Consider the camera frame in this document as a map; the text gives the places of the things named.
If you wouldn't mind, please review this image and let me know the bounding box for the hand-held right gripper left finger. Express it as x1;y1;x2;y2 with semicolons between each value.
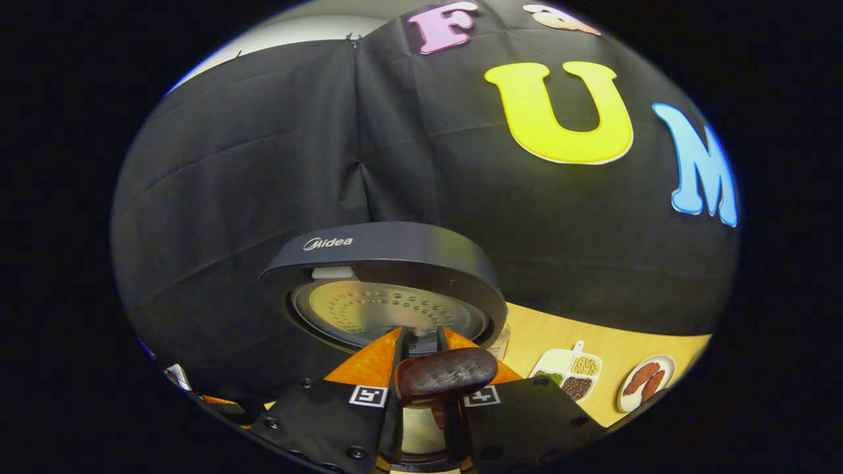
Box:
247;327;409;474

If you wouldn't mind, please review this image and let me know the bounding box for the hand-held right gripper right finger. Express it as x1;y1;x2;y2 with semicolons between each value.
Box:
435;326;607;474

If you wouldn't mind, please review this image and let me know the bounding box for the brown wooden spoon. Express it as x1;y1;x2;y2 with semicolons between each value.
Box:
394;347;499;429

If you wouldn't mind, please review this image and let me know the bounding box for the dark grey rice cooker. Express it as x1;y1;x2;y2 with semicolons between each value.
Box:
259;222;509;456

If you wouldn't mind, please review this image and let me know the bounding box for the white divided bean dish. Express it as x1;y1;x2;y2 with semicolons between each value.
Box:
529;340;603;404

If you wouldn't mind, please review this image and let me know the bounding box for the small glass bottle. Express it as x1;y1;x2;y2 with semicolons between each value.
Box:
487;323;513;361

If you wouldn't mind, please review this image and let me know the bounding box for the white round plate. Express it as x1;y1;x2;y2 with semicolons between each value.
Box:
616;354;677;413

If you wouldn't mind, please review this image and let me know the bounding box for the brown sausage piece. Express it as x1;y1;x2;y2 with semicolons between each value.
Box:
622;361;661;396
640;370;666;404

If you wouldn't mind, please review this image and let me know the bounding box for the black backdrop cloth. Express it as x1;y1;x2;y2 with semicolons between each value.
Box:
111;0;740;409

